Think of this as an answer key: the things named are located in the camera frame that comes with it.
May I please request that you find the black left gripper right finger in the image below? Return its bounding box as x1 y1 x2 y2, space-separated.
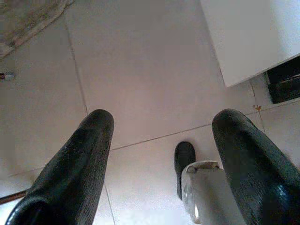
211 108 300 225

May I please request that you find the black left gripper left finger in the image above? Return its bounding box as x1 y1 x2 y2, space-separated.
8 108 115 225

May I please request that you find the white fridge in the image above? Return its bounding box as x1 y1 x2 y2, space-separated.
200 0 300 105

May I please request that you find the white left robot leg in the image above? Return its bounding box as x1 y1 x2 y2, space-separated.
181 160 241 225

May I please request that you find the black left robot foot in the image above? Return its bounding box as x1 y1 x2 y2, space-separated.
174 141 196 201

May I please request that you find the patterned beige doormat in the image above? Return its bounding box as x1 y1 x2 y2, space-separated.
0 0 76 59

